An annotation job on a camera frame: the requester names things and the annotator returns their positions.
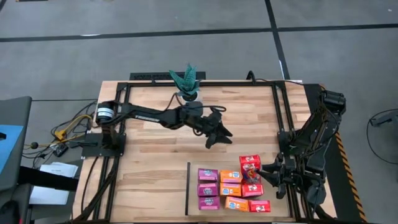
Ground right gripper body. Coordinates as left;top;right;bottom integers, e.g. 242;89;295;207
279;157;299;187

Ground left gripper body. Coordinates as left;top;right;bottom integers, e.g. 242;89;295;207
198;110;223;139

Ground red Froot Loops box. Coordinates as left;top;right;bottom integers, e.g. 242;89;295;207
239;154;262;184
241;183;264;198
248;199;271;213

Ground pink Raisin Bran box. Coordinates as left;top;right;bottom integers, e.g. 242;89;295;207
198;196;221;211
197;182;220;197
197;168;219;182

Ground orange Mini Wheats box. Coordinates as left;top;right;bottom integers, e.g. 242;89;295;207
224;196;249;212
220;182;243;197
220;169;243;184

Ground green snake plant white pot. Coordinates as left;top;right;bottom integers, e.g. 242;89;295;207
169;63;203;103

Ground black mat yellow striped edge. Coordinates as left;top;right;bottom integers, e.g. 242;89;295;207
303;83;368;223

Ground white paper sheets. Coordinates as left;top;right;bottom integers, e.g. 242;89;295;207
29;161;79;205

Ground black bar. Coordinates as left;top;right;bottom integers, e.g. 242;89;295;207
18;166;79;191

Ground grey cabinet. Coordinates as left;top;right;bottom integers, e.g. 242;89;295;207
0;96;33;192

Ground blue sheet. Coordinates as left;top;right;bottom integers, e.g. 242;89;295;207
0;124;25;175

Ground black cable bundle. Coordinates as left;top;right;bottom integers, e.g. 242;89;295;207
284;155;335;222
71;155;121;222

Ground black aluminium table frame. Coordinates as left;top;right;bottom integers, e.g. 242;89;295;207
71;81;338;223

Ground yellow cable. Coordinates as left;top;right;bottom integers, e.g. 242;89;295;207
51;113;94;142

